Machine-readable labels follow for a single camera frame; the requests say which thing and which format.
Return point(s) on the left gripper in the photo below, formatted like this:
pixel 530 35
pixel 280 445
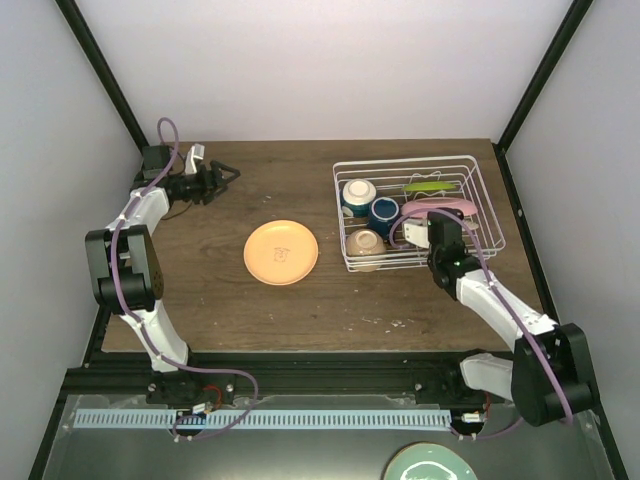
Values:
pixel 207 186

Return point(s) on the pink plate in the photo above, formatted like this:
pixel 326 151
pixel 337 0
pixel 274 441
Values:
pixel 416 208

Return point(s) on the green plate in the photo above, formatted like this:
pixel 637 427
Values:
pixel 429 186

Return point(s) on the dark blue mug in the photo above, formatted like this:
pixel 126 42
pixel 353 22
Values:
pixel 383 213

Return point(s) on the beige floral bowl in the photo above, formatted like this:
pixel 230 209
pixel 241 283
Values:
pixel 364 242

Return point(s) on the white wire dish rack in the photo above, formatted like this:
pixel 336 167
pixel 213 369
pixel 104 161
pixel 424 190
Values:
pixel 483 235

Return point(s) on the tan bottom plate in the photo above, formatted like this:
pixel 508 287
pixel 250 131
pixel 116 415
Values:
pixel 280 252

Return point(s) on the teal white bowl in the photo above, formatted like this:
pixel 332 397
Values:
pixel 357 196

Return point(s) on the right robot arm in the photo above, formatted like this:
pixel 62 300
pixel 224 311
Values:
pixel 550 376

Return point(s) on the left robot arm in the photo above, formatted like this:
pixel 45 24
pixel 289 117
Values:
pixel 125 272

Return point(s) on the teal plate on wood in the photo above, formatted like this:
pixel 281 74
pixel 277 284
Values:
pixel 424 460

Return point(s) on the light blue slotted strip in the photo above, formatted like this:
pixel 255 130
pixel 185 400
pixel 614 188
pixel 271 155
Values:
pixel 412 420

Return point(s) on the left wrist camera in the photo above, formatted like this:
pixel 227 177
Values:
pixel 193 159

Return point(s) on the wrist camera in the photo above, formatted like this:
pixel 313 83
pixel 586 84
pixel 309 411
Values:
pixel 193 159
pixel 415 232

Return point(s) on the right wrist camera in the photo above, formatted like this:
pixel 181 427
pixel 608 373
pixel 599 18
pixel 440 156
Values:
pixel 415 232

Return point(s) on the black left frame post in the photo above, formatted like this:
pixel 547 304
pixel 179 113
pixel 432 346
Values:
pixel 93 53

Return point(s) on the black frame post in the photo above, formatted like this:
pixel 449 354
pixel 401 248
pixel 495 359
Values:
pixel 565 32
pixel 93 53

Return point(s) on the black right frame post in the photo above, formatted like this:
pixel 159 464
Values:
pixel 565 32

